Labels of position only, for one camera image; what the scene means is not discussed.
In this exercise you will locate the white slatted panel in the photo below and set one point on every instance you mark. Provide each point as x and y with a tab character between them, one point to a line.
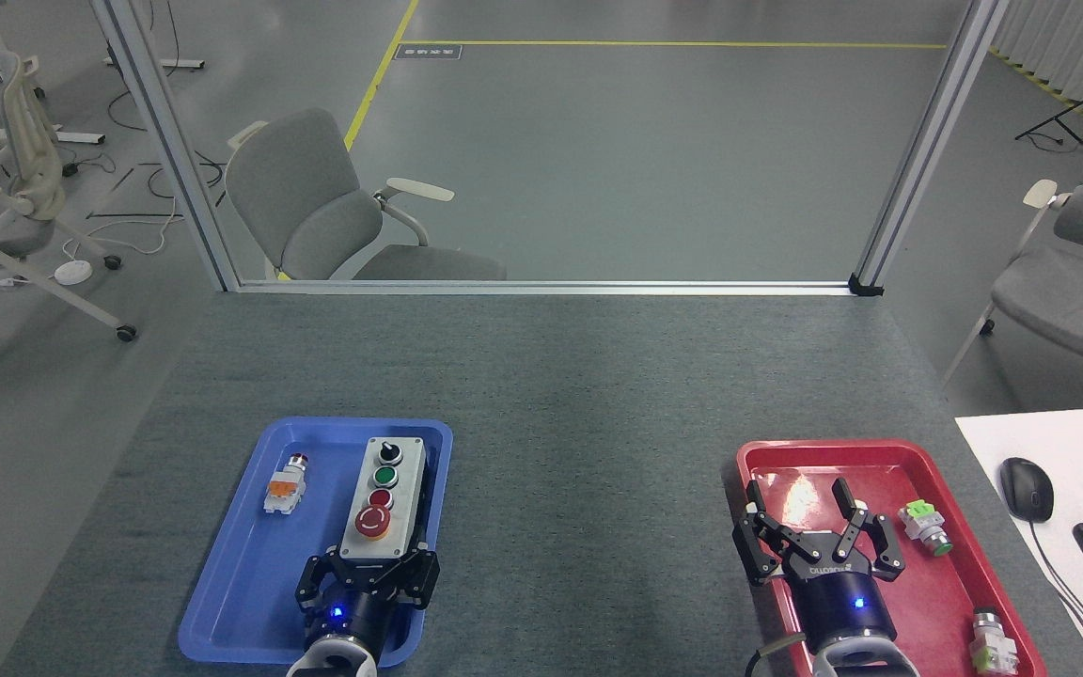
1068	38

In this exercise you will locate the grey chair with white frame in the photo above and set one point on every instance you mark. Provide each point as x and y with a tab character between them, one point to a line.
1077	282

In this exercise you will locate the green push button switch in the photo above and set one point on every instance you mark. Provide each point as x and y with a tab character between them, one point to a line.
925	527

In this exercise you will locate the red push button switch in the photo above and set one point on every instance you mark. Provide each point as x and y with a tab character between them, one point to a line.
283	489

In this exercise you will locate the black corner bracket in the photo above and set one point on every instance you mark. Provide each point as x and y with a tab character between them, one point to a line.
865	286

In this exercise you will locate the white round floor puck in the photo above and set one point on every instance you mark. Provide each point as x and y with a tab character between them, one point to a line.
72	273

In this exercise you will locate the white desk foot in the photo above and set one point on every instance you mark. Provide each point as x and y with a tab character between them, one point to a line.
175	64
71	137

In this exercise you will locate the grey control box with buttons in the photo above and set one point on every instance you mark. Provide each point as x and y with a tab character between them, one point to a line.
382	498

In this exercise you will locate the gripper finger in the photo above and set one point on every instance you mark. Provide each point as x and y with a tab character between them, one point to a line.
316	583
419	578
767	545
871	550

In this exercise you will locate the blue plastic tray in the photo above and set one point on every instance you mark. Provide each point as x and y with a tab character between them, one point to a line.
231	583

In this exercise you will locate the black computer mouse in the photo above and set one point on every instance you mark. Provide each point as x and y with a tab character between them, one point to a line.
1026	489

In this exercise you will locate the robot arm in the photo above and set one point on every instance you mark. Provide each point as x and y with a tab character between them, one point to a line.
856	664
330	660

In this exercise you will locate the white mesh office chair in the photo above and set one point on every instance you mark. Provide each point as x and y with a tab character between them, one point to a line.
29	179

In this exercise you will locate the silver aluminium post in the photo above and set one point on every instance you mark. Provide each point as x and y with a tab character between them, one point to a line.
927	141
170	150

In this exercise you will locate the red plastic tray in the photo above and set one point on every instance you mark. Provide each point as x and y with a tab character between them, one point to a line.
927	602

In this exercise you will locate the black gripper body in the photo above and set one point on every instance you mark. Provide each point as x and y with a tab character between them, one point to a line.
363	611
842	611

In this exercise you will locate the silver aluminium crossbar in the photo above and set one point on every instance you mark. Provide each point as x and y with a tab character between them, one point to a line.
541	287

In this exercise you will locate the grey office chair, white armrests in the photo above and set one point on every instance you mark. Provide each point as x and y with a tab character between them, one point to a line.
316	216

